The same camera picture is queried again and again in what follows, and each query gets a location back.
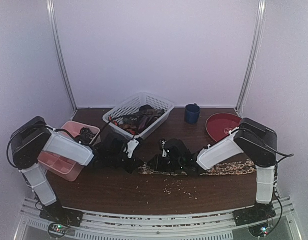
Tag rolled dark tie in organizer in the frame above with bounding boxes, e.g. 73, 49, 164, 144
75, 127, 96, 145

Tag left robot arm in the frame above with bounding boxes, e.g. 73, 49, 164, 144
6, 116, 144, 222

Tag frame post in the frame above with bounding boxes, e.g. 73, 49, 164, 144
46, 0, 77, 111
235, 0, 267, 117

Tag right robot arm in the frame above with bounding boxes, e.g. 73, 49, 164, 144
146, 118, 277, 221

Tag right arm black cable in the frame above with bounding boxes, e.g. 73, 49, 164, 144
240, 127, 294, 233

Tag dark blue mug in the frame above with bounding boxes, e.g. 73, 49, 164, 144
184, 103, 200, 124

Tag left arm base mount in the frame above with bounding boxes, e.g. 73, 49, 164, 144
39, 208, 83, 227

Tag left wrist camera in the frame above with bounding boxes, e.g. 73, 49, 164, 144
125, 139, 139, 159

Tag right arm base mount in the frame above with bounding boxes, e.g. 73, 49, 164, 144
233, 206, 276, 227

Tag right frame post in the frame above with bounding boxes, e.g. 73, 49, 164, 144
235, 0, 267, 117

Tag white perforated plastic basket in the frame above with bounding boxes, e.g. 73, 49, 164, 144
103, 92, 174, 140

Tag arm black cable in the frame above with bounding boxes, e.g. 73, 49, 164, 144
240, 127, 294, 233
53, 113, 137, 146

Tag pink compartment organizer box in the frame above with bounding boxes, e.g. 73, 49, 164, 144
38, 121, 100, 182

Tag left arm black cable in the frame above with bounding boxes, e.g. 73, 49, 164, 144
53, 113, 137, 146

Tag red round plate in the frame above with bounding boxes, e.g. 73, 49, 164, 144
205, 113, 242, 142

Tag aluminium front rail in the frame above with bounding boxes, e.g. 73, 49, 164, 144
12, 197, 304, 240

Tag left frame post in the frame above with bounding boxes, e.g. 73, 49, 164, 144
46, 0, 77, 111

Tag paisley patterned tie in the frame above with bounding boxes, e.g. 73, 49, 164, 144
137, 159, 256, 177

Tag dark ties in basket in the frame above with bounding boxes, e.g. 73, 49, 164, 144
108, 104, 165, 136

